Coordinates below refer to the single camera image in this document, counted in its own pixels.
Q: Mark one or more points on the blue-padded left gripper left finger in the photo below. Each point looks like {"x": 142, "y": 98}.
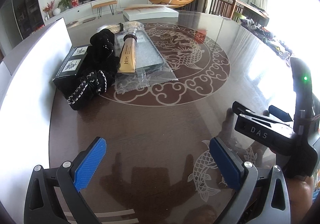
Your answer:
{"x": 41, "y": 202}

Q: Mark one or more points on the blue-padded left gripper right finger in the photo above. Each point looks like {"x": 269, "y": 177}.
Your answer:
{"x": 261, "y": 195}

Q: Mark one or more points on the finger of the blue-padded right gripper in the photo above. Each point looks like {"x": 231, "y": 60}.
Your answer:
{"x": 240, "y": 109}
{"x": 280, "y": 114}

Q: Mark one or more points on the wooden side desk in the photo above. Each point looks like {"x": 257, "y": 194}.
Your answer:
{"x": 251, "y": 12}

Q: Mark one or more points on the clear plastic zip bag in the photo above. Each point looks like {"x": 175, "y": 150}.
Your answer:
{"x": 151, "y": 67}

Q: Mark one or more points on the dark wooden chair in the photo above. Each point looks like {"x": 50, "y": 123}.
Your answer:
{"x": 224, "y": 8}

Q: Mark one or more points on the beige cosmetic tube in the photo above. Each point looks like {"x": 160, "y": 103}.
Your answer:
{"x": 128, "y": 54}

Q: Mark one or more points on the white cardboard storage box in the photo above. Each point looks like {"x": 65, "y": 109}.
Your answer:
{"x": 26, "y": 107}

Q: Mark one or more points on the black printed box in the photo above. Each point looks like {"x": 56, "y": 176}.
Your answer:
{"x": 69, "y": 72}

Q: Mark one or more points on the white flat box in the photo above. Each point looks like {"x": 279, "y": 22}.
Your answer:
{"x": 137, "y": 12}

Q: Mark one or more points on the bundle of bamboo sticks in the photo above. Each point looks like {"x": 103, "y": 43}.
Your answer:
{"x": 122, "y": 27}

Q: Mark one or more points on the black trimmed hair band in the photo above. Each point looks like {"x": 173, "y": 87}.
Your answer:
{"x": 91, "y": 84}

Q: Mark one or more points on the black velvet hair scrunchie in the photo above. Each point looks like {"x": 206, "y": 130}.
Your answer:
{"x": 100, "y": 56}

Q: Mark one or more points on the wooden bench stool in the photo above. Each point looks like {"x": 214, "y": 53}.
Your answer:
{"x": 112, "y": 4}

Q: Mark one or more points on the white tv cabinet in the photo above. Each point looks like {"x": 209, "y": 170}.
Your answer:
{"x": 85, "y": 11}

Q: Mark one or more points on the red flower vase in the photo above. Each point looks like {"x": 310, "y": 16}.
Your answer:
{"x": 50, "y": 11}

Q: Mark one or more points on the black display cabinet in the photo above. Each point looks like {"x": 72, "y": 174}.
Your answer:
{"x": 28, "y": 16}

